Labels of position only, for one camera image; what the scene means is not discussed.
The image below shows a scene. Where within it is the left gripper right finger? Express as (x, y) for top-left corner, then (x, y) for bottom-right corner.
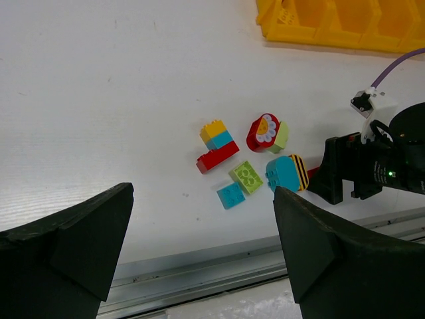
(274, 187), (424, 318)

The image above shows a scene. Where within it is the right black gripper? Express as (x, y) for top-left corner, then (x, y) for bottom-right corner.
(307, 132), (424, 205)

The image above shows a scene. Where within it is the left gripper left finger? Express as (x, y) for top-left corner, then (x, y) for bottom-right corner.
(1, 183), (133, 318)

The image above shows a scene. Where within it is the red rectangular lego brick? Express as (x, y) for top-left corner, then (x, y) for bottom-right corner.
(307, 167), (320, 179)

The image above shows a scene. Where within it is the light green lego brick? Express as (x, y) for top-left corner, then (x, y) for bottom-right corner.
(266, 121), (289, 154)

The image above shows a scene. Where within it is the red flower lego brick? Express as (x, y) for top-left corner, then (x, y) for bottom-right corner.
(246, 113), (280, 152)

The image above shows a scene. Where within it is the small teal lego brick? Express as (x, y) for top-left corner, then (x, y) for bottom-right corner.
(206, 130), (233, 150)

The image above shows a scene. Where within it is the red arch lego brick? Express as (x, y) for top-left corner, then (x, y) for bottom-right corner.
(196, 142), (240, 174)

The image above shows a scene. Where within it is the small yellow lego brick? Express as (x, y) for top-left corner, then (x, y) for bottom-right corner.
(200, 120), (226, 143)

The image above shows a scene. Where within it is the yellow long lego brick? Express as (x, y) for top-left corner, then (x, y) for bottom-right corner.
(278, 8), (296, 25)

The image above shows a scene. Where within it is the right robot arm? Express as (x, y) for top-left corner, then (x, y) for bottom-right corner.
(307, 103), (424, 205)

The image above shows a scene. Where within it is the yellow black striped lego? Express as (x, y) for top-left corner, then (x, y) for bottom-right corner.
(289, 154), (309, 191)

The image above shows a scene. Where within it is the teal rounded lego brick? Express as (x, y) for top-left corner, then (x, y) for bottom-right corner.
(265, 156), (300, 192)

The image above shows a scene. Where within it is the lime green lego plate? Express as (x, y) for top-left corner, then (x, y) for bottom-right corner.
(229, 161), (263, 195)

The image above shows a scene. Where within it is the teal square lego plate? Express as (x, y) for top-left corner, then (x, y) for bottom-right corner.
(216, 182), (246, 210)

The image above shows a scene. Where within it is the yellow four-compartment bin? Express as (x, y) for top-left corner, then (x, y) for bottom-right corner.
(256, 0), (424, 53)

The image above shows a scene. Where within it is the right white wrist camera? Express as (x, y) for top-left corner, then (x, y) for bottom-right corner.
(351, 87), (398, 144)

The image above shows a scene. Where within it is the aluminium front rail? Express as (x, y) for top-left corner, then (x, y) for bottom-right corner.
(98, 207), (425, 318)

